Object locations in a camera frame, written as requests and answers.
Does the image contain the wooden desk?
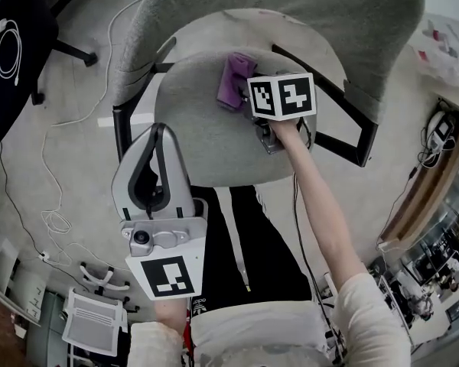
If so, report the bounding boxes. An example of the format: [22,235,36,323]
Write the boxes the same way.
[378,105,459,245]

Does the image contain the black office chair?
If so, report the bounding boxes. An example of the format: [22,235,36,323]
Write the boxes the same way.
[0,0,103,145]

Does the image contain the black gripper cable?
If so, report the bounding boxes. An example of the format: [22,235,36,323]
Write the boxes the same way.
[291,173,347,367]

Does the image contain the coiled white charger cable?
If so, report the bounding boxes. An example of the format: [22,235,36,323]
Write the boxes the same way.
[0,18,24,88]

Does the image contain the person's right forearm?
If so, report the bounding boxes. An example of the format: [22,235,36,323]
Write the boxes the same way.
[269,119,372,301]

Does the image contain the white plastic bag red print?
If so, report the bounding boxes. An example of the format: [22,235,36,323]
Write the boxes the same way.
[415,12,459,88]

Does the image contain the white device with cables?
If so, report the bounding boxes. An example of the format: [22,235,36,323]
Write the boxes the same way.
[420,109,458,167]

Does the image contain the person's left forearm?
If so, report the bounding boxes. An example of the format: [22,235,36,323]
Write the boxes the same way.
[152,295,189,336]

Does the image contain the white floor cable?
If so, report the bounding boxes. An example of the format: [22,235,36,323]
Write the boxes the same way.
[40,0,147,275]

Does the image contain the purple cloth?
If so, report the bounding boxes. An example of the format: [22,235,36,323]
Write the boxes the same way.
[216,51,259,112]

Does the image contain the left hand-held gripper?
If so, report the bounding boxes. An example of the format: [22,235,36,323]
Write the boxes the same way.
[112,122,210,302]

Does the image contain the grey fabric chair seat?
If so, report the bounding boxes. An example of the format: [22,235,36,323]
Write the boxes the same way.
[155,46,319,189]

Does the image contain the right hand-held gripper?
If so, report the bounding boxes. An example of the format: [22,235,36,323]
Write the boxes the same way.
[246,72,317,156]

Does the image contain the person's black striped trousers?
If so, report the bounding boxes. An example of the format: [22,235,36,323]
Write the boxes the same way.
[189,183,315,321]

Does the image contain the white open shelf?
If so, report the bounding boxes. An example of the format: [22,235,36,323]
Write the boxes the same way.
[0,227,47,327]

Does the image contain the white mesh office chair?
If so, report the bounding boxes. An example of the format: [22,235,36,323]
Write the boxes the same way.
[60,261,142,359]

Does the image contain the person's white shirt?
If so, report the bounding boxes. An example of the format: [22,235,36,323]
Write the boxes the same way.
[127,272,412,367]

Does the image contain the black floor cable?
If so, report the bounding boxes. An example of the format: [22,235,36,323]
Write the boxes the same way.
[0,141,64,273]

